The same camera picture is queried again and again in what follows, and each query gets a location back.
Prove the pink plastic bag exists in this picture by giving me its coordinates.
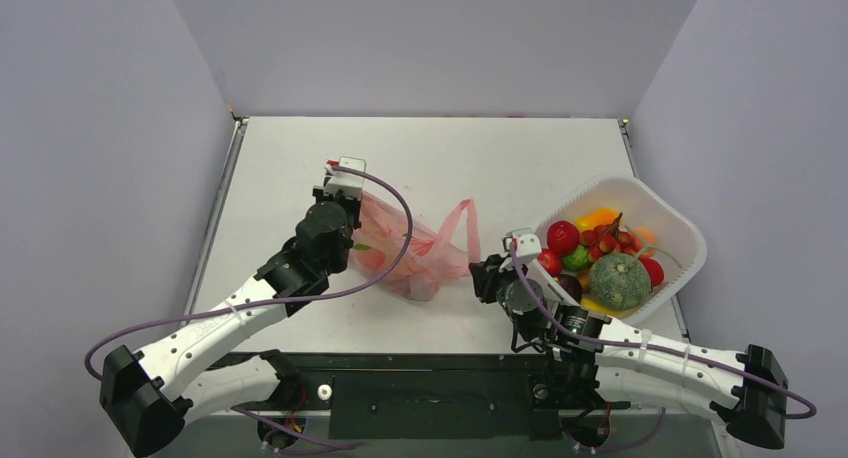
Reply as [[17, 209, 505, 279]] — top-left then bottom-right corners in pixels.
[[350, 192, 481, 301]]

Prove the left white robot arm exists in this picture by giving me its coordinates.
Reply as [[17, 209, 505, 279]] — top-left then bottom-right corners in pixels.
[[94, 183, 362, 457]]

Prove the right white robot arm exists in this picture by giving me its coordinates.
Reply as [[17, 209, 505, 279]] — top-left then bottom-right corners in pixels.
[[468, 255, 789, 450]]

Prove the dark purple fake plum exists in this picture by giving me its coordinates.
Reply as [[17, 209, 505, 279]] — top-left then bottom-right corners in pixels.
[[556, 274, 583, 303]]

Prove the fake fruit with green leaf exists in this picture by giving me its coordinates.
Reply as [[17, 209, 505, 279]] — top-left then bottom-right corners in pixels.
[[352, 243, 388, 274]]

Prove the yellow fake banana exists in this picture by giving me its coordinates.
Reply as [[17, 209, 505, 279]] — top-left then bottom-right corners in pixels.
[[580, 296, 631, 317]]

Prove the red fake tomato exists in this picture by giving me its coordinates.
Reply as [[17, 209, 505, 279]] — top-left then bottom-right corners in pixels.
[[546, 220, 581, 257]]

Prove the green fake melon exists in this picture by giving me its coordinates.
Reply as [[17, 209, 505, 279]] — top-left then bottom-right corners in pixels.
[[588, 253, 652, 311]]

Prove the red fake cherry bunch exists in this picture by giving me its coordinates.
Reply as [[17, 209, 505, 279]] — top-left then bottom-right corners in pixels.
[[580, 213, 638, 264]]

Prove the yellow fake bell pepper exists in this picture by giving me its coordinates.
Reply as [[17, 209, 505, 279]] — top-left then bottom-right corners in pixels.
[[574, 208, 621, 232]]

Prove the red fake fruit right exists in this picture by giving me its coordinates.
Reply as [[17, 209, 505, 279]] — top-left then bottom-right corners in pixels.
[[639, 258, 665, 288]]

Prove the orange fake fruit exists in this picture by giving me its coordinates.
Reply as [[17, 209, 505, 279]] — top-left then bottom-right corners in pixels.
[[629, 227, 657, 258]]

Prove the white plastic basket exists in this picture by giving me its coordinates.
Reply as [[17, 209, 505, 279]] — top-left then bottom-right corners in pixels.
[[529, 174, 707, 326]]

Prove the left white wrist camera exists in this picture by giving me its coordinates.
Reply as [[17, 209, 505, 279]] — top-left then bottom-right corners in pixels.
[[322, 156, 367, 201]]

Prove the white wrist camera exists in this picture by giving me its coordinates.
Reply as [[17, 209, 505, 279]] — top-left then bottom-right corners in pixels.
[[500, 228, 542, 270], [322, 156, 367, 201]]

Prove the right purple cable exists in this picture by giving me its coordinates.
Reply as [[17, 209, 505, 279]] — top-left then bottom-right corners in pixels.
[[507, 239, 818, 421]]

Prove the purple cable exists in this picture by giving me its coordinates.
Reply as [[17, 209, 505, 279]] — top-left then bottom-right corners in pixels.
[[507, 239, 818, 421], [84, 163, 415, 382]]

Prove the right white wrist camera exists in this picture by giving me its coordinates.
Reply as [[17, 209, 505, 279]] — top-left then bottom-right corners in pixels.
[[500, 228, 542, 270]]

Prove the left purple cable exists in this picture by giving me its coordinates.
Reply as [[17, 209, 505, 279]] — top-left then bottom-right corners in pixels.
[[84, 163, 415, 382]]

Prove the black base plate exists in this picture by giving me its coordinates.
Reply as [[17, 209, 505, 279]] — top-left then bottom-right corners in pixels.
[[244, 353, 627, 441]]

